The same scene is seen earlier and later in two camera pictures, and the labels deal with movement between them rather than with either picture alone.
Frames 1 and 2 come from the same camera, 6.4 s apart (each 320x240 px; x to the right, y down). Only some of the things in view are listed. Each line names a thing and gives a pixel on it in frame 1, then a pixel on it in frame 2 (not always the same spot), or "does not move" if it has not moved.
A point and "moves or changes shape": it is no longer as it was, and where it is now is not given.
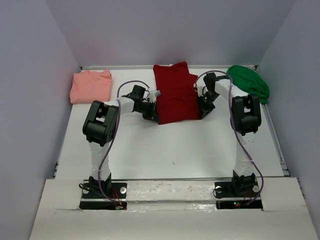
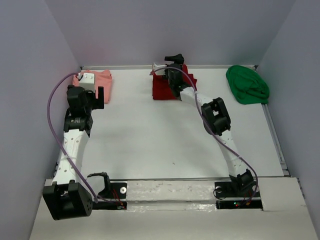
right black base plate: (225, 199) does not move
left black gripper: (153, 115) → (97, 103)
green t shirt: (249, 81) does not move
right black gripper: (203, 110) → (178, 59)
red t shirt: (176, 97) moves or changes shape
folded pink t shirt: (88, 86) does not move
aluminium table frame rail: (116, 67) does not move
